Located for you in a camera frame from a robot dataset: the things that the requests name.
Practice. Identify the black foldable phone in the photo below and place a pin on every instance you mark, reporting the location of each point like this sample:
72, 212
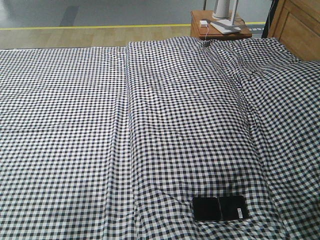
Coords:
226, 208

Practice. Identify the checkered bed sheet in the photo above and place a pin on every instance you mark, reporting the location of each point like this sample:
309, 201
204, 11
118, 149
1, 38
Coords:
65, 145

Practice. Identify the white desk lamp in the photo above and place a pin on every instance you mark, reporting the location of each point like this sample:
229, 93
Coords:
227, 26

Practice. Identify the checkered quilt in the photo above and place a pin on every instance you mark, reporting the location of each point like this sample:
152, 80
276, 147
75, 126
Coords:
219, 119

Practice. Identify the wooden nightstand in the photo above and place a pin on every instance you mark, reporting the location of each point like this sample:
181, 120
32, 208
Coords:
210, 33

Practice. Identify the white charger adapter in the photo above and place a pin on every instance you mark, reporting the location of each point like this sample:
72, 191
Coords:
203, 23

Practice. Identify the wooden headboard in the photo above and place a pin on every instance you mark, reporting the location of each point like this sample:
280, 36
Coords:
296, 24

